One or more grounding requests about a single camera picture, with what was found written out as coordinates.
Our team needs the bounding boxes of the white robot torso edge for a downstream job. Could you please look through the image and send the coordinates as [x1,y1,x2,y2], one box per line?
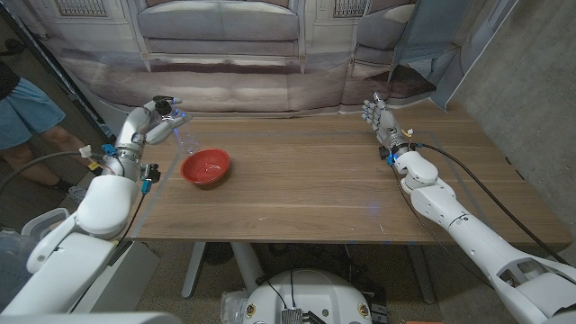
[0,312,182,324]

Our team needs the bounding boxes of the printed living room backdrop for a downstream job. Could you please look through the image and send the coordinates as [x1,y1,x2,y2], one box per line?
[8,0,451,119]

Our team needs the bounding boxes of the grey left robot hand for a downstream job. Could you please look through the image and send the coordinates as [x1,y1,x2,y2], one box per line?
[107,94,194,179]

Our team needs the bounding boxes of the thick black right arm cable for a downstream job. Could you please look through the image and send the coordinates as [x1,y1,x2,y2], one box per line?
[411,141,571,267]

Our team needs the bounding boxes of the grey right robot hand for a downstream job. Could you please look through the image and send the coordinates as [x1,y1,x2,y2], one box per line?
[362,92,410,155]

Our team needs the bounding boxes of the dark round object under table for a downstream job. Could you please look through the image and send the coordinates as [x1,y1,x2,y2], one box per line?
[204,242,235,266]

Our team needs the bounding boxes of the white loop-shaped chair part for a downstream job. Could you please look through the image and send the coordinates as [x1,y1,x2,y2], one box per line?
[21,207,73,239]

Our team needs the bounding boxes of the white table leg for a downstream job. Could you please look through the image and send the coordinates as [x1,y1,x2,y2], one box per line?
[229,242,266,293]
[181,241,207,301]

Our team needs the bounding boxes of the black slanted stand pole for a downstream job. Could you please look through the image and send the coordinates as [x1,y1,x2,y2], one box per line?
[0,2,116,148]

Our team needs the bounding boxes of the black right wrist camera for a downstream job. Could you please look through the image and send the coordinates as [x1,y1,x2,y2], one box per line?
[377,144,397,168]

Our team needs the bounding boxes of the red bowl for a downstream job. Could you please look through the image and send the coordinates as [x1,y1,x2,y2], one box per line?
[180,147,231,185]

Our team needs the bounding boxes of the person in jeans and sneaker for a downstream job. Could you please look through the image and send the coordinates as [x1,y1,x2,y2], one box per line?
[0,229,37,310]

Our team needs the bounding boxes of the white leaning board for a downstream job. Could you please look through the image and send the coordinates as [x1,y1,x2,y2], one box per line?
[429,0,518,113]

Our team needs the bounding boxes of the white floor platform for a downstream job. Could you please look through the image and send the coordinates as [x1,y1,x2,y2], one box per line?
[69,240,162,315]

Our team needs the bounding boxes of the grey table leg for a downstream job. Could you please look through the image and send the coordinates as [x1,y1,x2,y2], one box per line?
[406,245,437,305]

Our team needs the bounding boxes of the clear dispenser bottle black pump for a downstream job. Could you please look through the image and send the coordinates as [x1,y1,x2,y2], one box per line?
[151,94,203,158]

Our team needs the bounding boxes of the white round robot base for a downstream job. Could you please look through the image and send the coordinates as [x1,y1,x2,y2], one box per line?
[242,268,374,324]

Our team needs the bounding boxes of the clear plastic bag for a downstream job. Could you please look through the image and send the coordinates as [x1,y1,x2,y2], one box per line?
[220,290,251,324]

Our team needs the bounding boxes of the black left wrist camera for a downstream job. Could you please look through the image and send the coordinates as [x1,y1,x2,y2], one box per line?
[139,162,162,195]

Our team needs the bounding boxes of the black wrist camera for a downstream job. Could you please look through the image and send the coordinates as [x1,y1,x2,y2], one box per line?
[377,144,397,168]
[139,162,162,195]

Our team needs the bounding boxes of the person in blue shorts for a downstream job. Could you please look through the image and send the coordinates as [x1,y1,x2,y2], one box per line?
[0,60,109,204]

